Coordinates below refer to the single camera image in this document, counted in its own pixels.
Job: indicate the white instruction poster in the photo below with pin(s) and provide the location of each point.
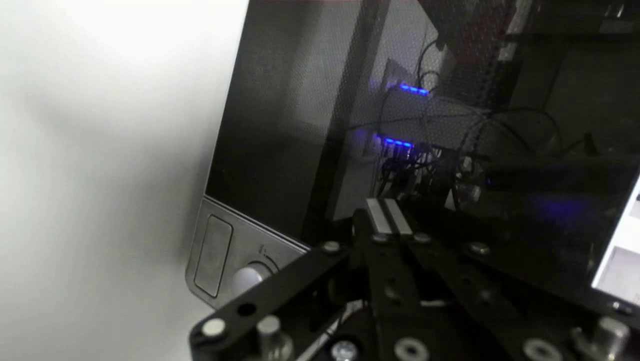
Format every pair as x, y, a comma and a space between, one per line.
619, 271

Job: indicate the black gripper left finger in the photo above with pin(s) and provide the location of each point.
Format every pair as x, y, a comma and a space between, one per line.
392, 298

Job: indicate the silver microwave oven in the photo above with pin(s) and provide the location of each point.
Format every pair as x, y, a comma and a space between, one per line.
525, 112

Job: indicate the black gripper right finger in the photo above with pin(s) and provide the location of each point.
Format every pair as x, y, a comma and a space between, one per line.
438, 244

